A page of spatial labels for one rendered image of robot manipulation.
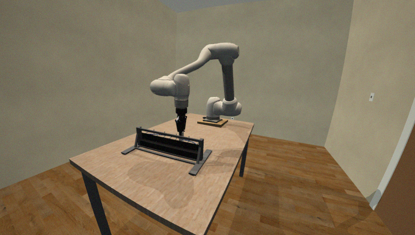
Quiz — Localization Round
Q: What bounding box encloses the black patch panel rack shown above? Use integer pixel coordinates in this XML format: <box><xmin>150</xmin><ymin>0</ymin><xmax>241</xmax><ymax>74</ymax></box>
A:
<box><xmin>121</xmin><ymin>126</ymin><xmax>212</xmax><ymax>176</ymax></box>

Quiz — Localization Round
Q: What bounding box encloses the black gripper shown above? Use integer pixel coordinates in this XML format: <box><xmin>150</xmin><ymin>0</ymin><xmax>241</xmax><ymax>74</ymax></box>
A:
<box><xmin>175</xmin><ymin>107</ymin><xmax>187</xmax><ymax>136</ymax></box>

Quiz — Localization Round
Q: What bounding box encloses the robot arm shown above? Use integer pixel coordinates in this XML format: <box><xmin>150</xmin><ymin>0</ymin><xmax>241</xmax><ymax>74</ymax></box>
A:
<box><xmin>150</xmin><ymin>43</ymin><xmax>242</xmax><ymax>123</ymax></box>

